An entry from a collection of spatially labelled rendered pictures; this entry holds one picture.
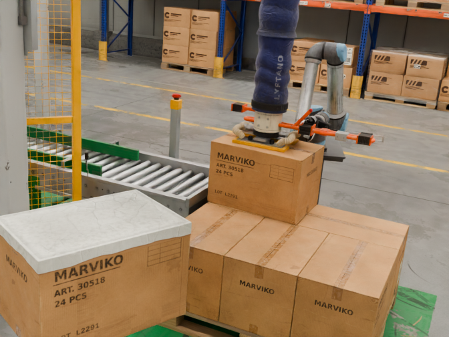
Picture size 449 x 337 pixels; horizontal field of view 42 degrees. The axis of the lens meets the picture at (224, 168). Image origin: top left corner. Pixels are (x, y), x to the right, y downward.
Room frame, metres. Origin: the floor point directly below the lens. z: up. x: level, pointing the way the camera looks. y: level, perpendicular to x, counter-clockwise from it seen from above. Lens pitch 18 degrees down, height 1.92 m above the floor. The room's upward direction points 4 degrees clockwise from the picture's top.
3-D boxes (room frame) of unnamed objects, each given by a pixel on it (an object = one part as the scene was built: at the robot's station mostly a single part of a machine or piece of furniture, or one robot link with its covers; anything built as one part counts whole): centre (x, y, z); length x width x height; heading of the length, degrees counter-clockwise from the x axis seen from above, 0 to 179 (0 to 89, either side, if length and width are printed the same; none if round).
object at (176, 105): (4.32, 0.40, 0.50); 0.07 x 0.07 x 1.00; 67
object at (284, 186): (3.50, -0.26, 0.74); 0.60 x 0.40 x 0.40; 63
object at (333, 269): (3.10, -0.41, 0.34); 1.20 x 1.00 x 0.40; 67
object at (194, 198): (3.64, 0.07, 0.58); 0.70 x 0.03 x 0.06; 157
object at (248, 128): (3.52, -0.24, 1.01); 0.34 x 0.25 x 0.06; 67
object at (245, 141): (3.43, -0.21, 0.97); 0.34 x 0.10 x 0.05; 67
